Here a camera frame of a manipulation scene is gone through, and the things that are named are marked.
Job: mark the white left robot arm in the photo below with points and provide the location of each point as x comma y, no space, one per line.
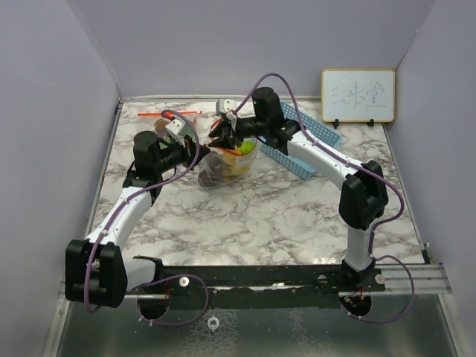
95,271

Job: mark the aluminium extrusion frame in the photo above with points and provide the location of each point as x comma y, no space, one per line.
409,279

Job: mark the green wrinkled ball fruit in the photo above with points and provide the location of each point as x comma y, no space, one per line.
246,148

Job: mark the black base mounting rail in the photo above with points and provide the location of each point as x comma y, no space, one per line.
196,298

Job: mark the small whiteboard wooden frame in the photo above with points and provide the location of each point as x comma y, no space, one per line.
358,95

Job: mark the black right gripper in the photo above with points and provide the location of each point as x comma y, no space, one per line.
226,142

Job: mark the clear zip bag orange zipper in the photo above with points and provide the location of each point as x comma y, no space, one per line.
191,115

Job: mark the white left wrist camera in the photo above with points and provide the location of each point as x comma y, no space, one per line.
178,130

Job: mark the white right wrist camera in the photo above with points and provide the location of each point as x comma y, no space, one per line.
227,107

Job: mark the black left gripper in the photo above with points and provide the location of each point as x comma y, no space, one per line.
188,150

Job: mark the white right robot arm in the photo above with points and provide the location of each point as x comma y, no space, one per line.
363,194

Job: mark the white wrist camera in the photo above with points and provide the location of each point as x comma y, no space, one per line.
178,130
227,107

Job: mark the light blue perforated plastic basket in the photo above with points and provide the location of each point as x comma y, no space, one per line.
301,156

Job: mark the brown kiwi fruit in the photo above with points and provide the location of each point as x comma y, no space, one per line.
160,127

